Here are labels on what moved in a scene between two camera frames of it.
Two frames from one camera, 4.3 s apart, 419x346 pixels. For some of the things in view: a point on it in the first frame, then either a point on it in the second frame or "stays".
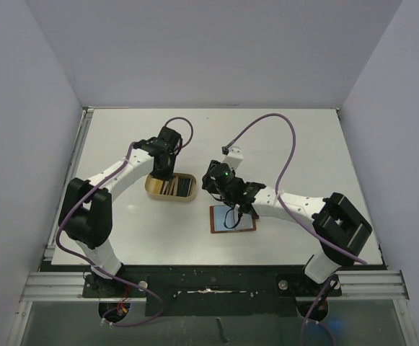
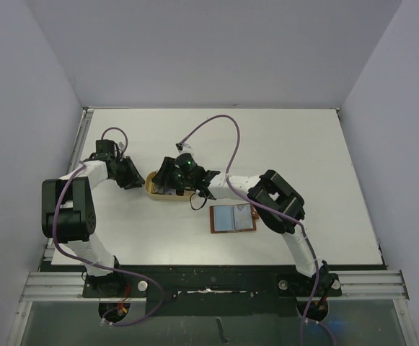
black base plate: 215,292 stays
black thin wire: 236,223 → 200,207
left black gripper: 165,176 → 133,179
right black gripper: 211,184 → 173,174
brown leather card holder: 225,219 stays
